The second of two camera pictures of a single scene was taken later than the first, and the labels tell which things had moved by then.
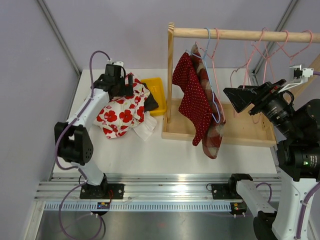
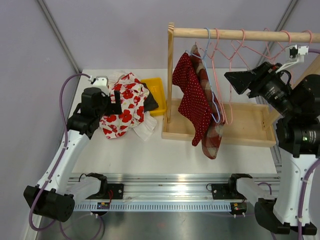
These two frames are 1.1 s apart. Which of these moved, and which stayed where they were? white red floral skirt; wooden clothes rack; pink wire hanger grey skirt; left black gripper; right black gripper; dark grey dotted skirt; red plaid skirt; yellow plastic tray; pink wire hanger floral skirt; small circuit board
Moved: pink wire hanger floral skirt; right black gripper; left black gripper; pink wire hanger grey skirt
Stayed: yellow plastic tray; dark grey dotted skirt; red plaid skirt; white red floral skirt; small circuit board; wooden clothes rack
